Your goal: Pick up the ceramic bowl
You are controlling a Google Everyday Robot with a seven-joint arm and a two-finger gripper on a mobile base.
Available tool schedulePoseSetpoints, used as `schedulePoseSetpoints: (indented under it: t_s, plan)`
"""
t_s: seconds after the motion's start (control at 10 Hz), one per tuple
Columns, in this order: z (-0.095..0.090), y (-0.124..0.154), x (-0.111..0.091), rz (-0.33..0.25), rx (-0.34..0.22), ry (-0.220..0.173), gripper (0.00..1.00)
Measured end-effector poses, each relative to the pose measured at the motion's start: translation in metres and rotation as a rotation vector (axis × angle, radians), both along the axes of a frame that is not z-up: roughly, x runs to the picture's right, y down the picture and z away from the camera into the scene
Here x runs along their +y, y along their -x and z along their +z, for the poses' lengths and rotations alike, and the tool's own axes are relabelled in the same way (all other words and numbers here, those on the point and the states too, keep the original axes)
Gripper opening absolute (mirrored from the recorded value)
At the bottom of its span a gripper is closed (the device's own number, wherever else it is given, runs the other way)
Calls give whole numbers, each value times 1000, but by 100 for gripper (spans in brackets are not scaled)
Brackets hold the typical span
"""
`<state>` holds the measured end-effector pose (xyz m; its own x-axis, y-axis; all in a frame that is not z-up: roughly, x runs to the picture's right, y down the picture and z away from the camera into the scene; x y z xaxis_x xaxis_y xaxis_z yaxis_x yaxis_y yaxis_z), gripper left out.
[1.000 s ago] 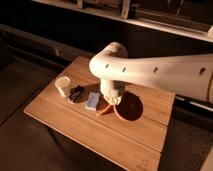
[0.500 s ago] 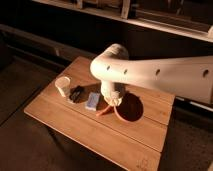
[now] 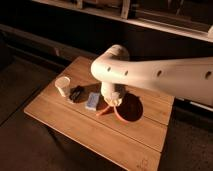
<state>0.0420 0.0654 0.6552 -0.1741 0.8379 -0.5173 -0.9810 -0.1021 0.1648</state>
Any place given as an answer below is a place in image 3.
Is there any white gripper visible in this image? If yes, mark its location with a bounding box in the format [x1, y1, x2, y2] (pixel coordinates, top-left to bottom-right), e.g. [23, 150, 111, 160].
[101, 82, 126, 106]

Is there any red ceramic bowl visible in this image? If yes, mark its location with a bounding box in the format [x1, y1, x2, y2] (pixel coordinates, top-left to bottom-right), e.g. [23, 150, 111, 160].
[114, 93, 143, 122]

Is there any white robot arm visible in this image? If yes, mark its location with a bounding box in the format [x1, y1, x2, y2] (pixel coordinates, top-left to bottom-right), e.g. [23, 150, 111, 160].
[91, 45, 213, 106]

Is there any orange carrot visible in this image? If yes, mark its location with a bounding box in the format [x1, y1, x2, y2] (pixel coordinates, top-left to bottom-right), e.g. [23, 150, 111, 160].
[96, 106, 112, 116]

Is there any blue sponge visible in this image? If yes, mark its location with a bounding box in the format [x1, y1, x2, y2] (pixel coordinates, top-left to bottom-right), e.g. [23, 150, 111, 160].
[85, 92, 100, 111]

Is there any black small object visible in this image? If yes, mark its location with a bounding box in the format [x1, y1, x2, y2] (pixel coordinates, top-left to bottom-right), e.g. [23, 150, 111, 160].
[69, 86, 84, 103]

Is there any white paper cup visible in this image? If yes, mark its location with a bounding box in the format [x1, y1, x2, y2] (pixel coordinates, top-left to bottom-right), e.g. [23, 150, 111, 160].
[55, 76, 70, 97]

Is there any white shelf ledge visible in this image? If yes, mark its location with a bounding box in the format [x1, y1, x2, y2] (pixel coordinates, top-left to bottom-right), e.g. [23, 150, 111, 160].
[32, 0, 213, 43]

